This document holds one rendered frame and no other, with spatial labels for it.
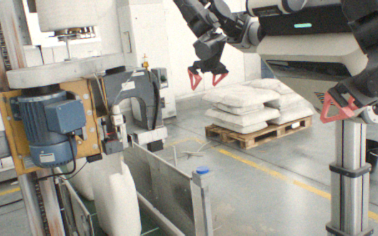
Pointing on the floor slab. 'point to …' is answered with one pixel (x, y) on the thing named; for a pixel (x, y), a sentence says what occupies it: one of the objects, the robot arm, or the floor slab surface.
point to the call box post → (207, 211)
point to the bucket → (372, 153)
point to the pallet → (247, 141)
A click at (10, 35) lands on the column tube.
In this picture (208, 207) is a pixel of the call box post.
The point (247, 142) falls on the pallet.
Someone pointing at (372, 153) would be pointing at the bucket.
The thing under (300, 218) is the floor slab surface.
